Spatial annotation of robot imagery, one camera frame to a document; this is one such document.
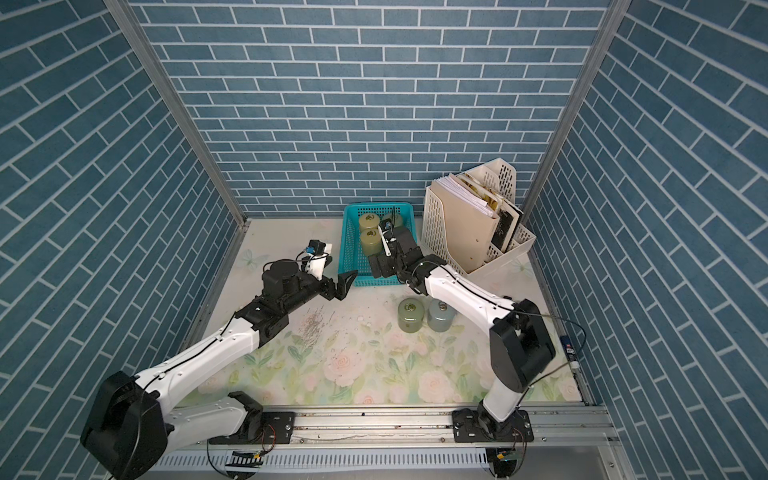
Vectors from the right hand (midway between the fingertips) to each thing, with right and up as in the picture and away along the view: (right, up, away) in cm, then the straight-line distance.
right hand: (389, 254), depth 87 cm
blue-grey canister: (+15, -18, -1) cm, 24 cm away
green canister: (+6, -18, -1) cm, 19 cm away
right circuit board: (+29, -49, -16) cm, 59 cm away
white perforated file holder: (+39, +28, +18) cm, 52 cm away
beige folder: (+23, +7, -2) cm, 24 cm away
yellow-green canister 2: (-7, +3, +18) cm, 19 cm away
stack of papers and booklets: (+28, +18, +4) cm, 34 cm away
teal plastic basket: (-14, -4, +20) cm, 25 cm away
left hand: (-10, -3, -9) cm, 14 cm away
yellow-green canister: (-8, +12, +21) cm, 26 cm away
